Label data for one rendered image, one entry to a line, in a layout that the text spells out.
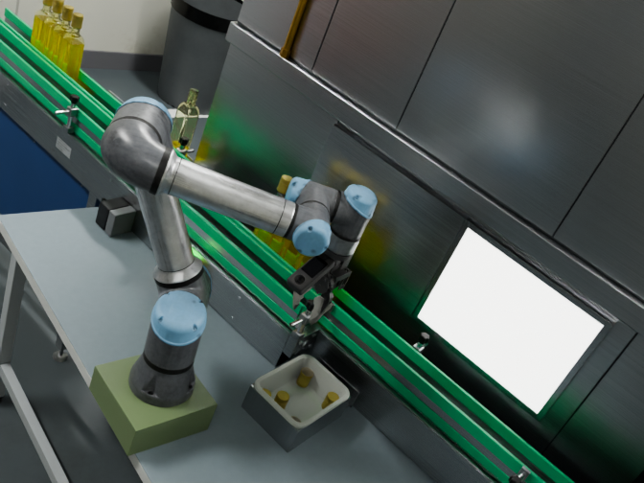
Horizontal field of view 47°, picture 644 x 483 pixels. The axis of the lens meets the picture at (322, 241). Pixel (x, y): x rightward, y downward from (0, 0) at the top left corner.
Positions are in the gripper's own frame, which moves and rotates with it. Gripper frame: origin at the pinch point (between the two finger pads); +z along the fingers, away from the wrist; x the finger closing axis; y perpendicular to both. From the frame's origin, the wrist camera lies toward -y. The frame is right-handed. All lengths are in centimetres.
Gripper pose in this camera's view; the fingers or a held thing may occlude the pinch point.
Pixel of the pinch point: (302, 313)
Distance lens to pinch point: 177.1
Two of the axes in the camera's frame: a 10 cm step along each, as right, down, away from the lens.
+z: -3.6, 7.8, 5.1
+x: -7.0, -5.9, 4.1
